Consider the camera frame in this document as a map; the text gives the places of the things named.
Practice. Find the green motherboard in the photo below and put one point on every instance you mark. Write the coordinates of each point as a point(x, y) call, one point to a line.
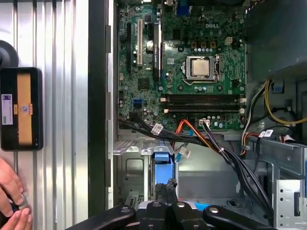
point(172, 100)

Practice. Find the black open PC case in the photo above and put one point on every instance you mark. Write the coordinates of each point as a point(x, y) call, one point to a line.
point(97, 95)

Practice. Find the person's bare hand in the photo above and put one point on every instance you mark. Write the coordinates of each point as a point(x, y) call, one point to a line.
point(9, 184)

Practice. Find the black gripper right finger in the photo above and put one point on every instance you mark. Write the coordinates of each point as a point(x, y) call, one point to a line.
point(187, 220)

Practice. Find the black graphics card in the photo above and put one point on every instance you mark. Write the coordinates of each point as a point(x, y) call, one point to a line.
point(157, 52)

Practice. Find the RAM slot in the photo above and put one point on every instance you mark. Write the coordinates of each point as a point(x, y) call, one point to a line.
point(204, 101)
point(204, 106)
point(204, 111)
point(204, 96)

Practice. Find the white expansion slot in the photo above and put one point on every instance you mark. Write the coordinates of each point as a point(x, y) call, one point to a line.
point(139, 43)

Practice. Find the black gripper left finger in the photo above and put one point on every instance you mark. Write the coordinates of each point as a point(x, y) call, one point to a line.
point(153, 220)

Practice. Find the CPU socket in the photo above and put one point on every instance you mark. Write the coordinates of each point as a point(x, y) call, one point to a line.
point(188, 72)

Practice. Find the black round stand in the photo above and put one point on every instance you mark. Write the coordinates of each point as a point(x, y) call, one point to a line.
point(8, 52)

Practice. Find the grey power supply box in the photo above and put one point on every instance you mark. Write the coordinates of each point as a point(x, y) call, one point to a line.
point(275, 36)

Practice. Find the hard disk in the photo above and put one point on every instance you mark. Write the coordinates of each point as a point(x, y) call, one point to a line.
point(163, 167)

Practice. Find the silver metal disk bay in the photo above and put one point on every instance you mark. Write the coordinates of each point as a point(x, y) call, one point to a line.
point(132, 167)

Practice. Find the grey metal drive cage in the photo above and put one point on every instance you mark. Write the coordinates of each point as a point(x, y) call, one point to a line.
point(287, 153)

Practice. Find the black expansion slot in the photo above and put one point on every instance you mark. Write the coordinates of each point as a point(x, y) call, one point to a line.
point(129, 48)

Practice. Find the silver CPU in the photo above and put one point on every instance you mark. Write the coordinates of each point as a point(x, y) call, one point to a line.
point(201, 67)

